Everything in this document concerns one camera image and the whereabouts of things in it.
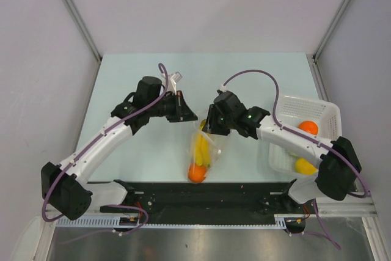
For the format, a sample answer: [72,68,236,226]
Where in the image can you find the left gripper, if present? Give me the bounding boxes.
[148,90,197,123]

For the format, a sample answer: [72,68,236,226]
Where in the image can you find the yellow fake banana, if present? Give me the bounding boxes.
[193,133,211,168]

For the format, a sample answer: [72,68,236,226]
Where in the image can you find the clear zip top bag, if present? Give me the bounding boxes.
[187,109,230,184]

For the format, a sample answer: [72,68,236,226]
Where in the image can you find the yellow fake bell pepper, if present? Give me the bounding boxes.
[294,158,318,175]

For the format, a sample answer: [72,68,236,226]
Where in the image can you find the orange fake fruit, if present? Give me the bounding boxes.
[298,120,319,135]
[188,164,207,183]

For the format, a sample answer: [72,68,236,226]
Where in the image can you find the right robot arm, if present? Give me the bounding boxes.
[203,91,362,213]

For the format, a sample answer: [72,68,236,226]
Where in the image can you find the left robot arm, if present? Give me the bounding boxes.
[40,72,198,220]

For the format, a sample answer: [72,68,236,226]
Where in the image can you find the white perforated plastic basket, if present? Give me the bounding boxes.
[268,94,342,182]

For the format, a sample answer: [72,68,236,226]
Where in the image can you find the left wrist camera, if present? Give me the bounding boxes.
[161,72,183,95]

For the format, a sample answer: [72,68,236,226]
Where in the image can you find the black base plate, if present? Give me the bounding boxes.
[100,182,310,220]

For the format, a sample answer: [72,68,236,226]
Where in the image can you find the white slotted cable duct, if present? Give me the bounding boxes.
[56,215,304,229]

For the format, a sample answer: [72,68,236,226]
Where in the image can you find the left aluminium frame post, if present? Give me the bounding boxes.
[62,0,103,64]

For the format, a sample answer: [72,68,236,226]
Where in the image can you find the aluminium frame post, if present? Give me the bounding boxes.
[312,0,353,62]
[62,0,103,64]

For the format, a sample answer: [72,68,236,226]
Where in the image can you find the right aluminium frame post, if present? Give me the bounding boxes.
[312,0,353,62]

